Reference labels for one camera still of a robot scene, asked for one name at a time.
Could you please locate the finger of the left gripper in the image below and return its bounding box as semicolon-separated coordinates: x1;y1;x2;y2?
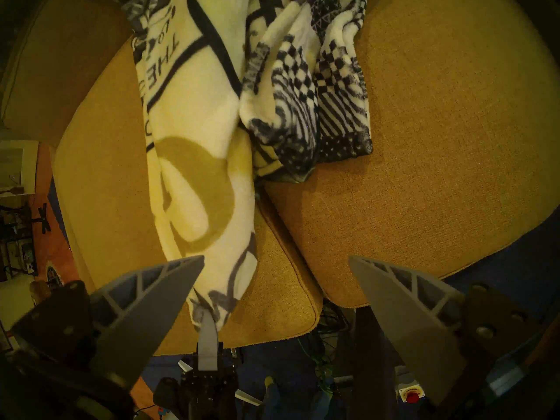
197;309;220;372

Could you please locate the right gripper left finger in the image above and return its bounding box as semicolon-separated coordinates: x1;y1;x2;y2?
11;255;205;391

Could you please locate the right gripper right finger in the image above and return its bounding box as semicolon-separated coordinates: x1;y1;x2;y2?
349;255;542;406

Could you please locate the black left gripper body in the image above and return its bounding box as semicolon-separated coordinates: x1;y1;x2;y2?
178;366;240;420

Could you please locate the printed scripture fleece blanket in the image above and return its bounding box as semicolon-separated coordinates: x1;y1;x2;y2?
107;0;373;332

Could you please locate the dark robot base column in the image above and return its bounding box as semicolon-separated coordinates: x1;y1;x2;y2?
353;308;390;420

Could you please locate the red emergency stop button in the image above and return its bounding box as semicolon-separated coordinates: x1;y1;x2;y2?
397;377;426;405

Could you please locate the large navy floor cloth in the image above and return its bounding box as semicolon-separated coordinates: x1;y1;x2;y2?
140;218;560;420

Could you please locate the mustard sofa seat cushion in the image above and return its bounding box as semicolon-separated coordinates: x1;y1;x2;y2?
52;38;324;356
256;0;560;308

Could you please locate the black floor stand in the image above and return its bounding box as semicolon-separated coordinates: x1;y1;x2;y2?
26;203;53;235

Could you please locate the mustard fabric loveseat sofa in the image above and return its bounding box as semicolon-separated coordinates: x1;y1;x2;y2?
0;0;560;356

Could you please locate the mustard sofa back cushion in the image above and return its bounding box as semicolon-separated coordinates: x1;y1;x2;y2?
0;0;134;140

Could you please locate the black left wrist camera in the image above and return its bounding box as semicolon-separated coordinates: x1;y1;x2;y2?
153;377;181;409

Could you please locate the thin green cable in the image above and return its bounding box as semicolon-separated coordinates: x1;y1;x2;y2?
297;336;340;396

